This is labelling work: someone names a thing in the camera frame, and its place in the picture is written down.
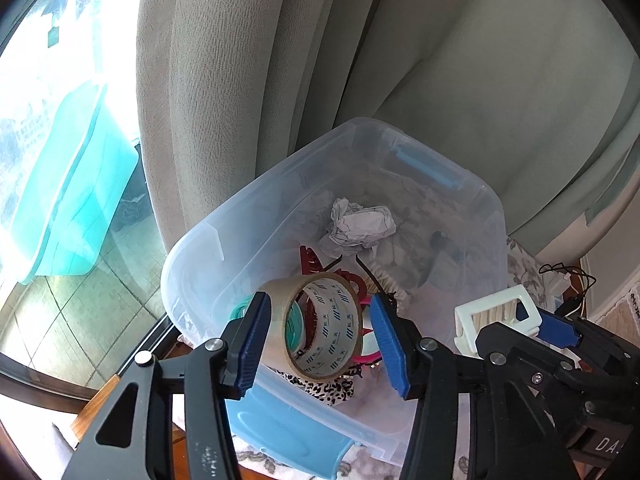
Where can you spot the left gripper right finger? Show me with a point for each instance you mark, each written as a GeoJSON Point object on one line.
{"type": "Point", "coordinates": [511, 437]}

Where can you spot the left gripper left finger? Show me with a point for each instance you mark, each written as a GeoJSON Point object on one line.
{"type": "Point", "coordinates": [131, 436]}

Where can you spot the leopard print cloth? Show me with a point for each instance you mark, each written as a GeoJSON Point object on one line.
{"type": "Point", "coordinates": [335, 391]}

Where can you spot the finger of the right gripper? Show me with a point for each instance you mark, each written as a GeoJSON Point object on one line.
{"type": "Point", "coordinates": [543, 372]}
{"type": "Point", "coordinates": [556, 331]}

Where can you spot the brown packing tape roll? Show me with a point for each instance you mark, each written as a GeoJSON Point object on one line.
{"type": "Point", "coordinates": [337, 339]}

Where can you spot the floral fleece blanket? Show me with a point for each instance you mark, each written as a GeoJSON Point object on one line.
{"type": "Point", "coordinates": [357, 462]}

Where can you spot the crumpled white paper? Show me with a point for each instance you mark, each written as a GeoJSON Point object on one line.
{"type": "Point", "coordinates": [354, 228]}

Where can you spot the blue bin lid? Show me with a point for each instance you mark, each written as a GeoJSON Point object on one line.
{"type": "Point", "coordinates": [287, 435]}

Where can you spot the grey green curtain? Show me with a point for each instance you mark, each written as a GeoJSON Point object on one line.
{"type": "Point", "coordinates": [539, 98]}

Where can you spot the cream plastic bracket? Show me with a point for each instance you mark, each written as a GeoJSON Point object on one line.
{"type": "Point", "coordinates": [512, 307]}

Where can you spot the clear plastic storage bin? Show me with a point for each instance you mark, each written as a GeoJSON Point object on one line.
{"type": "Point", "coordinates": [449, 248]}

